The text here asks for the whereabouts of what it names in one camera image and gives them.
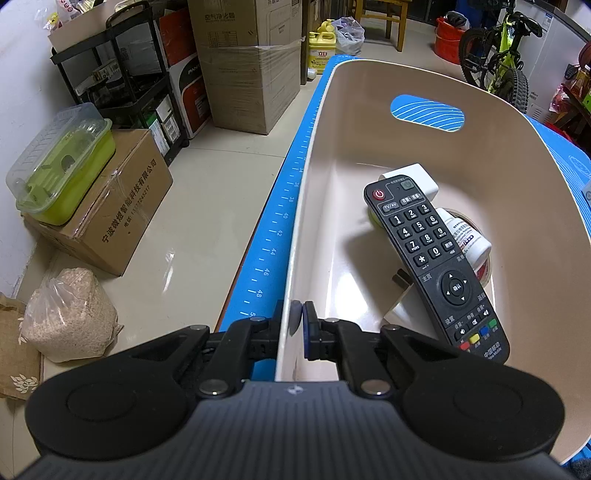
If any beige tape roll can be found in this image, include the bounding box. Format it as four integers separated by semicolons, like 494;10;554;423
445;208;494;287

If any white pill bottle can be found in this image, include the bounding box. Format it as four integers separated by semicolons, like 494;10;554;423
436;208;492;271

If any black tv remote control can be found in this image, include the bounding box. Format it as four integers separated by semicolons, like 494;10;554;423
363;175;510;364

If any white usb wall charger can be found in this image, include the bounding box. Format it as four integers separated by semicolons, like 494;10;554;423
379;163;439;201

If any beige plastic storage bin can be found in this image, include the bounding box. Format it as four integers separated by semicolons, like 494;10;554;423
273;59;591;466

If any orange purple folding toy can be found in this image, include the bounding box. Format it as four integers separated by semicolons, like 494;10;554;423
384;269;439;339

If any green ointment tin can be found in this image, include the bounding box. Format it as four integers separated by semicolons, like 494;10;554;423
368;208;382;228

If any brown paper bag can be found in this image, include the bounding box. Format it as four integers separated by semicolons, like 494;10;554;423
0;294;42;401

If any clear bag of grain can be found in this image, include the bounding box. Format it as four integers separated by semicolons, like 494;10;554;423
19;267;122;363

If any brown cardboard box under container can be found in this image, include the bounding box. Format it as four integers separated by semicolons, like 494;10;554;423
23;129;173;276

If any blue silicone baking mat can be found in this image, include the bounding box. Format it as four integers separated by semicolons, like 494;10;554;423
216;54;591;480

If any green plastic lidded container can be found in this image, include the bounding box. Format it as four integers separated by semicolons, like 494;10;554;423
6;103;116;226

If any black metal shelf rack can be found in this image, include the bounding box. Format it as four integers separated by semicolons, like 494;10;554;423
51;1;189;164

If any green black bicycle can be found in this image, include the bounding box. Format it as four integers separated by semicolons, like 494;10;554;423
459;1;543;114

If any white freezer cabinet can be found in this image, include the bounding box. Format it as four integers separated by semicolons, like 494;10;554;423
515;1;590;123

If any red bucket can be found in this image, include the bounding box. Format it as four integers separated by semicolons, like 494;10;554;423
434;17;467;65

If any red white appliance box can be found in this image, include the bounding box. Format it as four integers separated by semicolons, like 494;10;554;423
158;10;211;139

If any lower stacked cardboard box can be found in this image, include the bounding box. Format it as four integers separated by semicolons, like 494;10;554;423
188;0;301;135

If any white plastic bag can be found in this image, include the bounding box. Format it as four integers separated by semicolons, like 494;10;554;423
332;17;365;56

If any yellow detergent jug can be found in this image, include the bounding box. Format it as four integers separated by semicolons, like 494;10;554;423
308;19;337;75

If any wooden chair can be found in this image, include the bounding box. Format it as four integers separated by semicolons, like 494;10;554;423
353;0;411;52

